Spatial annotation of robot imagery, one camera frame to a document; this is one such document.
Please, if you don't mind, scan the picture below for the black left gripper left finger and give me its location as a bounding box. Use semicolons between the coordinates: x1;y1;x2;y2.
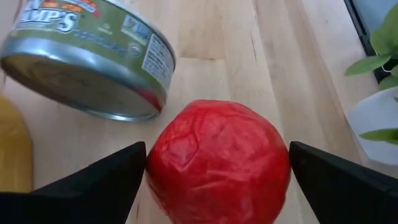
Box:
0;141;147;224

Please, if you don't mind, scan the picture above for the white plant pot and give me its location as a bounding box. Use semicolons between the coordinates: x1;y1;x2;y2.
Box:
347;86;398;166

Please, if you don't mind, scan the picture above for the green leafy plant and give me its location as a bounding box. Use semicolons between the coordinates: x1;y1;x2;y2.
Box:
345;2;398;146

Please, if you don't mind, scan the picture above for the black aluminium rig frame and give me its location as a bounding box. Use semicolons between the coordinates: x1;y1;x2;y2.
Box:
343;0;398;83

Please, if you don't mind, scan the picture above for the bright red apple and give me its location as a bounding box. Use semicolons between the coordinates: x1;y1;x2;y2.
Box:
146;99;292;224

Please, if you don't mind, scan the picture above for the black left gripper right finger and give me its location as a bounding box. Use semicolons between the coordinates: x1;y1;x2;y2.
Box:
289;141;398;224

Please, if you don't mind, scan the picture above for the olive green label tin can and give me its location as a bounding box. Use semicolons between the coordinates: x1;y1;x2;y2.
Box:
0;0;177;122

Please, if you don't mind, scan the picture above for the yellow banana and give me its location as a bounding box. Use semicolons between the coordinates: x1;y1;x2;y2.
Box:
0;96;34;192

